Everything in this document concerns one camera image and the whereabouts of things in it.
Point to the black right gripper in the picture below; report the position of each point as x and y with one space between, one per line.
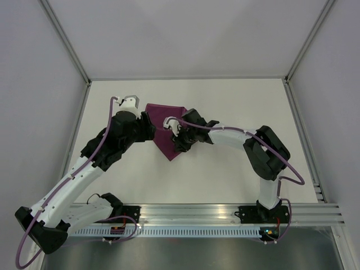
179 145

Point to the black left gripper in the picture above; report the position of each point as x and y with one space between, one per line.
148 131

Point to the purple cloth napkin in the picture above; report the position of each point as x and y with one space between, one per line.
159 114

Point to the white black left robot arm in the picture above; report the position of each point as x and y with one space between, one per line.
50 221

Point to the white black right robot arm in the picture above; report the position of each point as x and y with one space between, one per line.
266 153

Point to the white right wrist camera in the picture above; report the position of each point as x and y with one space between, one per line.
172 124

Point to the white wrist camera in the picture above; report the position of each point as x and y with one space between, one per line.
172 124
129 104

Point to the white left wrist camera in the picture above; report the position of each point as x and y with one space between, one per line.
129 104

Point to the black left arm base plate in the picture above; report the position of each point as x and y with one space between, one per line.
126 210

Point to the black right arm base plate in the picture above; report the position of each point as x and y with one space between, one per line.
257 215

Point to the white slotted cable duct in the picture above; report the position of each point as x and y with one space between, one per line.
170 231

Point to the aluminium front rail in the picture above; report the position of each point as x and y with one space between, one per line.
303 214

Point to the aluminium left frame post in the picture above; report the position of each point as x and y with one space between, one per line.
65 41

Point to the aluminium frame post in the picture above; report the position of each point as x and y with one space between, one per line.
65 41
320 20

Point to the aluminium right frame post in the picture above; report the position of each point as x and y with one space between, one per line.
320 20

